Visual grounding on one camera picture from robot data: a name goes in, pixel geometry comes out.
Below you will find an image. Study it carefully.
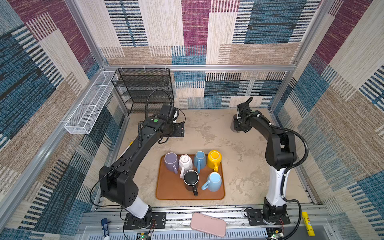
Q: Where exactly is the pink pouch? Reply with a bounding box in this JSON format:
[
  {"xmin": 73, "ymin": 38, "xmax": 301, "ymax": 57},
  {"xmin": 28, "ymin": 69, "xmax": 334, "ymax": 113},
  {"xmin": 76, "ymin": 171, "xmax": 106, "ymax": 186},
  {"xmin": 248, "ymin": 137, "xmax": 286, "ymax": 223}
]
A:
[{"xmin": 190, "ymin": 213, "xmax": 227, "ymax": 238}]

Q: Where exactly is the brown serving tray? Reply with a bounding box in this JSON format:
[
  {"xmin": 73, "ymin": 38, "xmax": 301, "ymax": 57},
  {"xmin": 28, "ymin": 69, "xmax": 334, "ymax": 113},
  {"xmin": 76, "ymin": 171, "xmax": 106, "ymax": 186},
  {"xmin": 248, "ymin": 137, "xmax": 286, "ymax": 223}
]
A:
[{"xmin": 156, "ymin": 156, "xmax": 225, "ymax": 201}]

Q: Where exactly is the white wire wall basket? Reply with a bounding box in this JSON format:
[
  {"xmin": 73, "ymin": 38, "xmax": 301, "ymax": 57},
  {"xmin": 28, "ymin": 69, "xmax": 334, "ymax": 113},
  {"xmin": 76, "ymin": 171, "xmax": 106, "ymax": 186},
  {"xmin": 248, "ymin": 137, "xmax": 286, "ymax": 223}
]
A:
[{"xmin": 65, "ymin": 71, "xmax": 115, "ymax": 135}]

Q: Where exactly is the light blue mug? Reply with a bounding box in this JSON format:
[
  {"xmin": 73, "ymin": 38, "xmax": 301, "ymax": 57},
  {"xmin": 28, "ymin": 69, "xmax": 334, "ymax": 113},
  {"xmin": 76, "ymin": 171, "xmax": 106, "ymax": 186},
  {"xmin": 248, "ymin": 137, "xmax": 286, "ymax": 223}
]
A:
[{"xmin": 201, "ymin": 172, "xmax": 222, "ymax": 192}]

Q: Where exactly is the blue white marker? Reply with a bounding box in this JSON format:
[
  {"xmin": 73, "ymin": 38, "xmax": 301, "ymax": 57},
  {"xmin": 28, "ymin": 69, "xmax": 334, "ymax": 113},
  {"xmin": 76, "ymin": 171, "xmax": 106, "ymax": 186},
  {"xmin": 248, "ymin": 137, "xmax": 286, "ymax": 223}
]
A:
[{"xmin": 101, "ymin": 218, "xmax": 111, "ymax": 240}]

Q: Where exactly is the blue patterned mug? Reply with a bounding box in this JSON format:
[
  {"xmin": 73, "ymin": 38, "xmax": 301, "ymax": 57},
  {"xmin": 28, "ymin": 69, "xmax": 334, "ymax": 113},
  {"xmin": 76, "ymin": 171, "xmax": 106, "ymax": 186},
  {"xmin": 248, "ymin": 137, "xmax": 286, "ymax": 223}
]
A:
[{"xmin": 194, "ymin": 151, "xmax": 207, "ymax": 174}]

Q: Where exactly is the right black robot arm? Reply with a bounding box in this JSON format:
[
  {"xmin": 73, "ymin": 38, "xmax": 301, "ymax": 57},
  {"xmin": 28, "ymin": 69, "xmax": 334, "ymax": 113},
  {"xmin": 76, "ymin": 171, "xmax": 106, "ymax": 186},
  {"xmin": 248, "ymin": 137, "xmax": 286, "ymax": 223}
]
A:
[{"xmin": 231, "ymin": 97, "xmax": 309, "ymax": 224}]

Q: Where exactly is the black mesh shelf rack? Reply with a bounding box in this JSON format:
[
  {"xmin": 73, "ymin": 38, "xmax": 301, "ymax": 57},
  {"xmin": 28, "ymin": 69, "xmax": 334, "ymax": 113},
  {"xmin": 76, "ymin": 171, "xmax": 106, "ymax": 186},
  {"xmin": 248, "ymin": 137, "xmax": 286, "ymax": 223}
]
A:
[{"xmin": 112, "ymin": 68, "xmax": 175, "ymax": 114}]

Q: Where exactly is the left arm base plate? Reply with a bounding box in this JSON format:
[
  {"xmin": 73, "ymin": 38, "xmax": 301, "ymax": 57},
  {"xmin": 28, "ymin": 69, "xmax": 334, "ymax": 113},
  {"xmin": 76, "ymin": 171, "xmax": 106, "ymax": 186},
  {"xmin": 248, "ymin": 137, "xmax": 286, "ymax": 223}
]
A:
[{"xmin": 123, "ymin": 212, "xmax": 167, "ymax": 230}]

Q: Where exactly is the black mug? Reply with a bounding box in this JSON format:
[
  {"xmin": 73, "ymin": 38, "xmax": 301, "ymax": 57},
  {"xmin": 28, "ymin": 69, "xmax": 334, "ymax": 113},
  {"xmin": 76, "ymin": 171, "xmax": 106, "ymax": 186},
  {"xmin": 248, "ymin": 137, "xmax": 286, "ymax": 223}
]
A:
[{"xmin": 183, "ymin": 170, "xmax": 200, "ymax": 197}]

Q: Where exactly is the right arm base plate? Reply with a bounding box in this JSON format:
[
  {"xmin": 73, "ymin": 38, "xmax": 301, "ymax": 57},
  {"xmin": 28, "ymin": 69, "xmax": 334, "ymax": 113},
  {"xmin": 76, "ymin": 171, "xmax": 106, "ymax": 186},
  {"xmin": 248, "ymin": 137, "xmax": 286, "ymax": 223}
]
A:
[{"xmin": 244, "ymin": 208, "xmax": 291, "ymax": 226}]

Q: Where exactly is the purple mug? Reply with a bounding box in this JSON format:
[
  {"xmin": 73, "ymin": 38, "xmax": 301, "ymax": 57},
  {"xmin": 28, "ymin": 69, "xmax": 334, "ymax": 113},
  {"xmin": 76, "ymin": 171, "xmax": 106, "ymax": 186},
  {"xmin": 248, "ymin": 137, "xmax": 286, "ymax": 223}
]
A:
[{"xmin": 164, "ymin": 152, "xmax": 179, "ymax": 174}]

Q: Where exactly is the white faceted mug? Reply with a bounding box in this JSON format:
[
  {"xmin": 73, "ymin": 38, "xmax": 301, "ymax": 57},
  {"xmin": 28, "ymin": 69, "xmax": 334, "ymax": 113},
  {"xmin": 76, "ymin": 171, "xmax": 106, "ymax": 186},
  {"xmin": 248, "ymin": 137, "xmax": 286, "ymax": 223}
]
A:
[{"xmin": 179, "ymin": 155, "xmax": 194, "ymax": 179}]

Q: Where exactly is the yellow marker right rail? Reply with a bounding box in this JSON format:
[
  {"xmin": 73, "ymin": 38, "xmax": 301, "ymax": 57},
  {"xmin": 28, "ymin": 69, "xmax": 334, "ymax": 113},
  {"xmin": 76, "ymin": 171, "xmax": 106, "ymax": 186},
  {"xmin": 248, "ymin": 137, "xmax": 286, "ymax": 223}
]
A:
[{"xmin": 302, "ymin": 212, "xmax": 315, "ymax": 237}]

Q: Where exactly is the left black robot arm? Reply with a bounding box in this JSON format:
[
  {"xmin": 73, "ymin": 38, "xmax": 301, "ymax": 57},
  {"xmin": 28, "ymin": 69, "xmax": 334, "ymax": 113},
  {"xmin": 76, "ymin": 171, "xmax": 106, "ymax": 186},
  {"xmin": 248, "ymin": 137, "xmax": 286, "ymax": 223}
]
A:
[{"xmin": 97, "ymin": 102, "xmax": 185, "ymax": 228}]

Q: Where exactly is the yellow mug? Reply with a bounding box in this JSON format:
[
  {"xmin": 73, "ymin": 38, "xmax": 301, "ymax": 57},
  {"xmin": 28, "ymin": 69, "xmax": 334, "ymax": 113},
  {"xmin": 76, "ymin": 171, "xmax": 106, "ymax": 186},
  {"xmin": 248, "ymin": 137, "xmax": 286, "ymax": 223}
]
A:
[{"xmin": 207, "ymin": 150, "xmax": 222, "ymax": 173}]

